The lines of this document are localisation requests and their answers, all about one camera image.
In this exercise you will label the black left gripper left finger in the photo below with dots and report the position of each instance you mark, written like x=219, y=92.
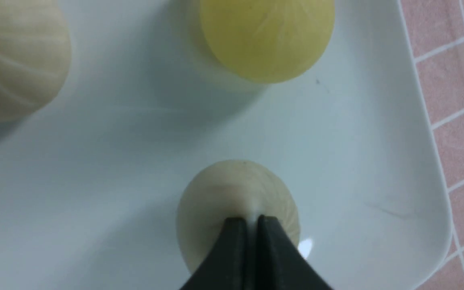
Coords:
x=224, y=267

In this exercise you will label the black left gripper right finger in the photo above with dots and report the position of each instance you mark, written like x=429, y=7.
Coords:
x=278, y=263

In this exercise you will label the yellow steamed bun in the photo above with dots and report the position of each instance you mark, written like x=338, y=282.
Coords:
x=267, y=41

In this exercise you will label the white square plate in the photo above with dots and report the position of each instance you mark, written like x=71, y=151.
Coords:
x=90, y=184

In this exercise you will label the pink checkered tablecloth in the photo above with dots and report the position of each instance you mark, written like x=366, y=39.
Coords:
x=435, y=30

